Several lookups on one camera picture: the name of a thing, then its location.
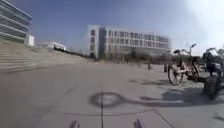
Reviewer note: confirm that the low white building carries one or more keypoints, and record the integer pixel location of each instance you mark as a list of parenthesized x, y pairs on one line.
[(51, 45)]

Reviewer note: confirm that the robot's own part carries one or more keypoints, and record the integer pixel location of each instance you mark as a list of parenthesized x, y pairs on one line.
[(74, 124), (138, 123)]

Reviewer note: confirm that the grey paved plaza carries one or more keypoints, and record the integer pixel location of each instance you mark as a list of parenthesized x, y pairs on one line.
[(83, 83)]

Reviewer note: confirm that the grey stone steps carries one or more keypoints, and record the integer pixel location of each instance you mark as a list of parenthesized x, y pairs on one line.
[(20, 56)]

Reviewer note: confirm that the white multi-storey building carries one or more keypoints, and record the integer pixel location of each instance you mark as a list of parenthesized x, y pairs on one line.
[(126, 41)]

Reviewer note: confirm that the dark bollard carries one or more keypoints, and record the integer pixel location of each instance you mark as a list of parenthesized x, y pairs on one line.
[(165, 67), (149, 66)]

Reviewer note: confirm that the glass-banded office building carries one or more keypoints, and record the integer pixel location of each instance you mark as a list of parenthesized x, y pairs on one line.
[(13, 21)]

